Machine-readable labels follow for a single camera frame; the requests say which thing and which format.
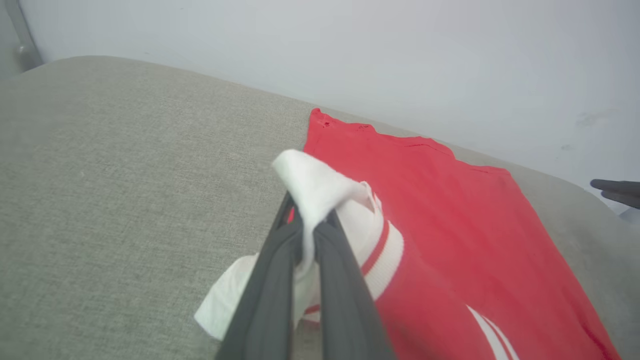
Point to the grey fabric sofa cushion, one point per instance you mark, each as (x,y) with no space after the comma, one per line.
(125,200)

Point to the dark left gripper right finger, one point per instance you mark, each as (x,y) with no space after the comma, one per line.
(345,310)

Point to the dark grey wall strip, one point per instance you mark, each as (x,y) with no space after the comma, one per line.
(25,35)

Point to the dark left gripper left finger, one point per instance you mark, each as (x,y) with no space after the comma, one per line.
(265,310)

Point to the red jersey with white sleeves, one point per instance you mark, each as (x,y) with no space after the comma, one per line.
(450,240)

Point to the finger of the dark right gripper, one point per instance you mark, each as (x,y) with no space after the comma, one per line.
(629,200)
(622,187)

